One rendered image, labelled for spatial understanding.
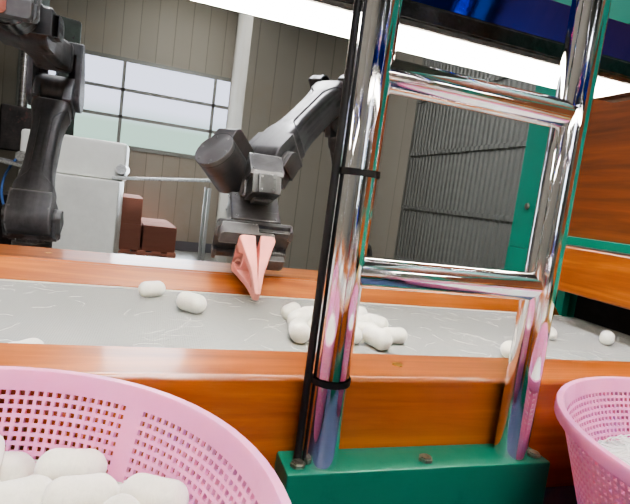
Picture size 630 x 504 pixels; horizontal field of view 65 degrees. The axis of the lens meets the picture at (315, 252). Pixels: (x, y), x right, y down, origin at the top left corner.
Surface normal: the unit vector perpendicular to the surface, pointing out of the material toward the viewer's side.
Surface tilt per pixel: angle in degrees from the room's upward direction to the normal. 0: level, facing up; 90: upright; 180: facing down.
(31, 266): 45
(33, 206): 60
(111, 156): 90
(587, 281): 90
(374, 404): 90
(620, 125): 90
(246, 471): 75
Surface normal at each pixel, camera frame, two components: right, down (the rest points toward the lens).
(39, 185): 0.32, -0.37
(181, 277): 0.30, -0.60
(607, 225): -0.95, -0.09
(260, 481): -0.81, -0.32
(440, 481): 0.29, 0.14
